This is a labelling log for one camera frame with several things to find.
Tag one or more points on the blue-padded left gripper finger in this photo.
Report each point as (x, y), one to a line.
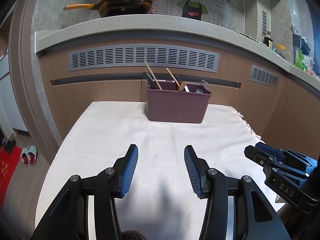
(67, 215)

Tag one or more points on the green items on counter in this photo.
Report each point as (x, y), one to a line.
(302, 61)

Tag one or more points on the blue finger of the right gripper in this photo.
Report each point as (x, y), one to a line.
(262, 153)

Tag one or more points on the black-handled brown spoon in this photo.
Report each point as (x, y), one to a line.
(150, 80)

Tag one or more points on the grey vent grille small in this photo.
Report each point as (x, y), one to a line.
(263, 77)

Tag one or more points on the black flat-handled spoon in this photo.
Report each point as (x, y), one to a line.
(186, 88)

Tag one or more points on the red floor mat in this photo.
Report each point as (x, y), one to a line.
(8, 165)

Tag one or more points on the yellow-lid jar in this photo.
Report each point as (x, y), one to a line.
(281, 50)

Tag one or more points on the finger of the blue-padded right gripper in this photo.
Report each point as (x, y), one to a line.
(254, 216)

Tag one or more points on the kitchen countertop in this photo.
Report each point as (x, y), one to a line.
(168, 24)

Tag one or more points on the maroon utensil holder box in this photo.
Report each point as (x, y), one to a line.
(171, 105)

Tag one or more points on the pair of slippers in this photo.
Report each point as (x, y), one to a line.
(28, 156)

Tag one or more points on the white cabinet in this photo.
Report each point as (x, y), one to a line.
(8, 100)

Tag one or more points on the cream tablecloth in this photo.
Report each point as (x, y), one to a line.
(161, 203)

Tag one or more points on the yellow-handled frying pan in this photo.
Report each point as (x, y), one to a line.
(108, 8)

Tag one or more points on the brown wooden spoon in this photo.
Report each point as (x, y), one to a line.
(182, 86)

